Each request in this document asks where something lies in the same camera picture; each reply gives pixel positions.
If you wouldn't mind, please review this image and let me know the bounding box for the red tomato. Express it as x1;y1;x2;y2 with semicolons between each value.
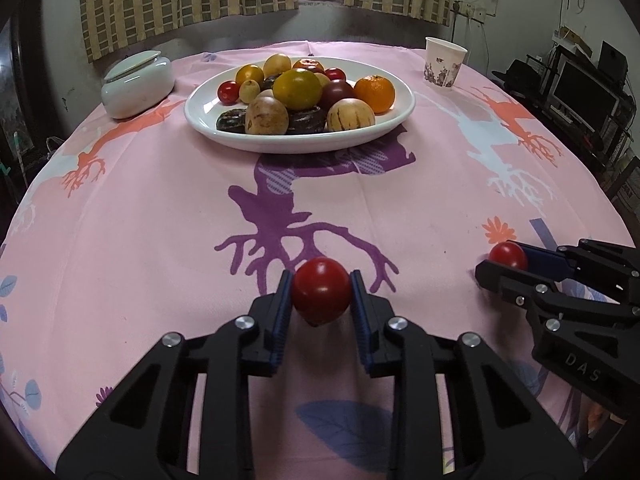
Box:
488;240;528;271
323;67;346;80
217;80;240;106
292;257;352;327

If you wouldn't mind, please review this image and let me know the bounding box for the dark brown fruit front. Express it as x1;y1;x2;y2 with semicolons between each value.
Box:
286;105;326;134

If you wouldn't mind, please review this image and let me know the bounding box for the dark brown fruit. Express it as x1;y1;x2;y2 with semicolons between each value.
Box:
286;105;326;134
216;108;246;133

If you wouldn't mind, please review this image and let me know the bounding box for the large yellow tomato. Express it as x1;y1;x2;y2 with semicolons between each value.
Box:
272;68;322;110

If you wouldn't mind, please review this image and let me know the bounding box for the large striped pepino melon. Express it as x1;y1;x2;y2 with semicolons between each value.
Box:
245;96;288;136

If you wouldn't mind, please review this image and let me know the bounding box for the brown onion-like fruit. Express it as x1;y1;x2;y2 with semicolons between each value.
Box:
262;53;292;78

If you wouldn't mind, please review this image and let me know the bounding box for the small tan round fruit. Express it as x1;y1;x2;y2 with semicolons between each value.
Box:
239;79;262;104

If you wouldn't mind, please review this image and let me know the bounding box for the small yellow tomato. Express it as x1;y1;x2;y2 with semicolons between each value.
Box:
234;64;265;87

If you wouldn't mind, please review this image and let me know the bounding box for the black computer monitor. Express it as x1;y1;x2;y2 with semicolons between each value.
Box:
550;61;620;133

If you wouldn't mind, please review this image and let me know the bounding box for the pink printed tablecloth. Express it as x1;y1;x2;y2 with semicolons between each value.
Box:
1;41;630;466

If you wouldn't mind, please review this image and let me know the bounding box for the white floral paper cup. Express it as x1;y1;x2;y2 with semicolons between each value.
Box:
423;37;468;88

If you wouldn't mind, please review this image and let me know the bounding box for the orange mandarin right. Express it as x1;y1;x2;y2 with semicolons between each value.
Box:
354;75;396;115

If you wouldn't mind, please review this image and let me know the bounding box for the orange mandarin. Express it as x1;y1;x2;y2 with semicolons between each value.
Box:
354;75;396;115
293;58;324;73

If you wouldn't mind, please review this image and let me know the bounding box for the striped cream pepino melon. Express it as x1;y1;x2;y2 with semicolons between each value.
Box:
326;98;375;132

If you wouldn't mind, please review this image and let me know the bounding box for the dark red plum near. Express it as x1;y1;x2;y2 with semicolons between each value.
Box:
318;79;355;110

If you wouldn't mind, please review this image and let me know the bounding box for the orange mandarin far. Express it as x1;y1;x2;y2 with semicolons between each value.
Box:
293;58;324;73

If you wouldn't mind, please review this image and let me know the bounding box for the white oval plate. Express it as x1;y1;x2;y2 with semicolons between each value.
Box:
184;56;416;154

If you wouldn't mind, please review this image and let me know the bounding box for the white ceramic lidded jar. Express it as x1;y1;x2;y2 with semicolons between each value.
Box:
101;50;176;120

